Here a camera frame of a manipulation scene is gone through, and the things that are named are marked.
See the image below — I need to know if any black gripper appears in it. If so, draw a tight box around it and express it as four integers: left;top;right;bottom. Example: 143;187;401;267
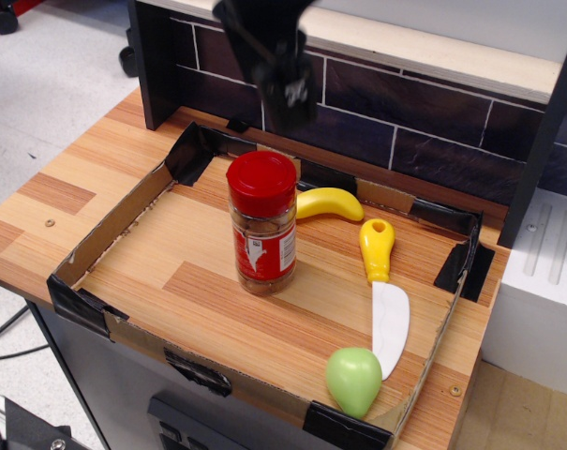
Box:
213;0;318;132

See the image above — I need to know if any red lidded spice bottle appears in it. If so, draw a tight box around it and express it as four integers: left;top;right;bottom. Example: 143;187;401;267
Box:
226;151;297;295

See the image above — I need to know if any yellow toy banana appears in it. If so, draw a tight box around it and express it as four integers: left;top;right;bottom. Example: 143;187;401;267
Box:
296;187;365;221

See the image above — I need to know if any black chair caster wheel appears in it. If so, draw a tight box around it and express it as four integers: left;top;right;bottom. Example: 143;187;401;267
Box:
118;28;139;78

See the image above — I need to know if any dark brick pattern shelf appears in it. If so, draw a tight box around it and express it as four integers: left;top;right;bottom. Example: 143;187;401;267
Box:
128;1;567;245

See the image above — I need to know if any black caster top left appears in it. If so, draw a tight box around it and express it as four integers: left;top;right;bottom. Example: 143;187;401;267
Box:
0;0;19;36

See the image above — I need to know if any green toy pear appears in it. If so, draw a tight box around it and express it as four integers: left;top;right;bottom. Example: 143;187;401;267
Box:
325;347;382;419

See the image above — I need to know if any white grooved block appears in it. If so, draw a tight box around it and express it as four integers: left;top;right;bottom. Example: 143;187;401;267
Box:
482;189;567;394

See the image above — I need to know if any black device under table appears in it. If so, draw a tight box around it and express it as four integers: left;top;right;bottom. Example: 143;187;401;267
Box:
146;392;256;450

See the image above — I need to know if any yellow handled toy knife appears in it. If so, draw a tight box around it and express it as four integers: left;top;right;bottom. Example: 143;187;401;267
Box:
359;218;410;381

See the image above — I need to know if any black cable on floor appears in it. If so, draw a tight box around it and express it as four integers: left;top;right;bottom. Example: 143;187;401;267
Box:
0;307;50;362

